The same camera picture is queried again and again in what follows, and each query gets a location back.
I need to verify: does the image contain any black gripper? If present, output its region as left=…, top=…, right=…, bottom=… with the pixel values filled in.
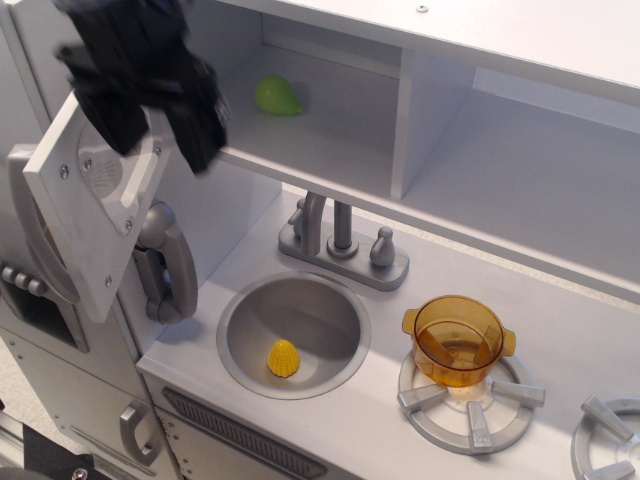
left=54, top=1, right=229, bottom=174

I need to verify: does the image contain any grey toy microwave door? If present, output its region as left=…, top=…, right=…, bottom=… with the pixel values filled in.
left=8, top=95, right=173, bottom=322

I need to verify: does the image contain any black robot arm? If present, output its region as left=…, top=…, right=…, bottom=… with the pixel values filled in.
left=55, top=1, right=229, bottom=174

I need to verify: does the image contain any green toy pear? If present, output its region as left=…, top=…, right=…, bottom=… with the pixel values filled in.
left=254, top=75, right=303, bottom=116

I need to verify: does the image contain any grey toy faucet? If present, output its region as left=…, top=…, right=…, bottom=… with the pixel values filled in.
left=278, top=191, right=410, bottom=292

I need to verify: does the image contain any grey ice dispenser panel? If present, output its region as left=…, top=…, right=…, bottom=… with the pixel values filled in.
left=1, top=260, right=89, bottom=353

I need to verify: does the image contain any round metal sink bowl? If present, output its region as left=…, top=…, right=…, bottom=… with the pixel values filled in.
left=216, top=272, right=371, bottom=400

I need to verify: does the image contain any yellow toy corn piece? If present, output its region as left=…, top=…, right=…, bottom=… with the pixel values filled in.
left=267, top=339, right=301, bottom=378

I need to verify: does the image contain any grey oven vent panel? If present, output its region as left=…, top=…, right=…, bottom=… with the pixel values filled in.
left=162, top=387, right=327, bottom=479

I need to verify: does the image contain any amber transparent toy pot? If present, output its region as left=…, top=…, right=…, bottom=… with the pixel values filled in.
left=402, top=295, right=517, bottom=388

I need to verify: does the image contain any grey stove burner grate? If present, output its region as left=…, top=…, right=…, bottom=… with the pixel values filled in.
left=397, top=356, right=546, bottom=456

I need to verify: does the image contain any grey toy wall phone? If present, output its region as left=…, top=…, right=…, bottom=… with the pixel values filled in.
left=133, top=202, right=198, bottom=325

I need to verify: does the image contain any grey lower fridge handle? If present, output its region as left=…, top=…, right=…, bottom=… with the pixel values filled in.
left=119, top=400, right=162, bottom=467

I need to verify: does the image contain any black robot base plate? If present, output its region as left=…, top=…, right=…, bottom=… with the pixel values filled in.
left=1, top=403, right=105, bottom=479

